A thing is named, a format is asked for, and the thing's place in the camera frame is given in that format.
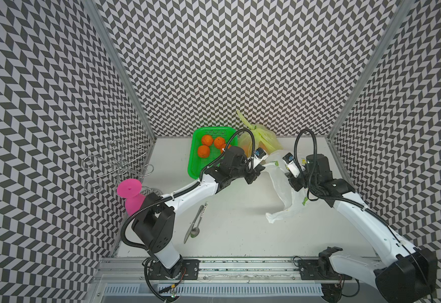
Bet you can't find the white printed plastic bag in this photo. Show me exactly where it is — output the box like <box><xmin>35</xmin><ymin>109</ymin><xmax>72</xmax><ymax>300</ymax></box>
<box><xmin>263</xmin><ymin>150</ymin><xmax>308</xmax><ymax>223</ymax></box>

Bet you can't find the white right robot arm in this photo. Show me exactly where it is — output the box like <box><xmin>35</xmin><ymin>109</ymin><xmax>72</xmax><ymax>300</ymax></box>
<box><xmin>282</xmin><ymin>154</ymin><xmax>438</xmax><ymax>302</ymax></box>

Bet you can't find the metal wire rack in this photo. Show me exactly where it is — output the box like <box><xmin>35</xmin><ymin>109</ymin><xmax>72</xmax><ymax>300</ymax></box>
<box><xmin>81</xmin><ymin>139</ymin><xmax>154</xmax><ymax>195</ymax></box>

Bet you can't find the metal knife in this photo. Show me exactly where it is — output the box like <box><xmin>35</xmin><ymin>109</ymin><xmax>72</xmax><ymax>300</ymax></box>
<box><xmin>183</xmin><ymin>204</ymin><xmax>207</xmax><ymax>244</ymax></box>

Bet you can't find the metal spoon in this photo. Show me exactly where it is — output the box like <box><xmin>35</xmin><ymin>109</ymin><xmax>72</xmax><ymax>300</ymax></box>
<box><xmin>190</xmin><ymin>202</ymin><xmax>209</xmax><ymax>238</ymax></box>

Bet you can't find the pink plastic cup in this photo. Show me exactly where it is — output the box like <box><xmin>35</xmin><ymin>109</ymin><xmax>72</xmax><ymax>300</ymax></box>
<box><xmin>117</xmin><ymin>179</ymin><xmax>146</xmax><ymax>216</ymax></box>

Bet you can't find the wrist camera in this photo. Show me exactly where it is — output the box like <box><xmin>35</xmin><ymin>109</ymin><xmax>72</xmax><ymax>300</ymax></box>
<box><xmin>283</xmin><ymin>153</ymin><xmax>301</xmax><ymax>178</ymax></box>
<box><xmin>252</xmin><ymin>147</ymin><xmax>268</xmax><ymax>168</ymax></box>

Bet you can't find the green plastic basket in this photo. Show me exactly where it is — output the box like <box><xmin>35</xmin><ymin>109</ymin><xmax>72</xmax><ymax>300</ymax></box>
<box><xmin>187</xmin><ymin>127</ymin><xmax>236</xmax><ymax>179</ymax></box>

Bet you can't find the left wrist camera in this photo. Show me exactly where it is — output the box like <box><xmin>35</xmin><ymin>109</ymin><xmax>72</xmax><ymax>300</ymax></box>
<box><xmin>252</xmin><ymin>147</ymin><xmax>268</xmax><ymax>168</ymax></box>

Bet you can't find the yellow-green plastic bag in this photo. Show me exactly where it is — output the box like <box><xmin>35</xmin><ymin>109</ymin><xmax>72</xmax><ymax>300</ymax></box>
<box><xmin>236</xmin><ymin>110</ymin><xmax>283</xmax><ymax>157</ymax></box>

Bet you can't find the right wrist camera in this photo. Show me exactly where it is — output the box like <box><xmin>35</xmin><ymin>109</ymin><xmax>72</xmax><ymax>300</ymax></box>
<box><xmin>283</xmin><ymin>153</ymin><xmax>301</xmax><ymax>178</ymax></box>

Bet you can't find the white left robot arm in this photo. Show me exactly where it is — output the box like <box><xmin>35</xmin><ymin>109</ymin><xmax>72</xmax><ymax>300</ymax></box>
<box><xmin>120</xmin><ymin>146</ymin><xmax>268</xmax><ymax>276</ymax></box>

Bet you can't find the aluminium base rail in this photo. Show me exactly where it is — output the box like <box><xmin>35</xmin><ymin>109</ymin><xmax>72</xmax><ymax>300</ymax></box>
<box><xmin>84</xmin><ymin>257</ymin><xmax>372</xmax><ymax>302</ymax></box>

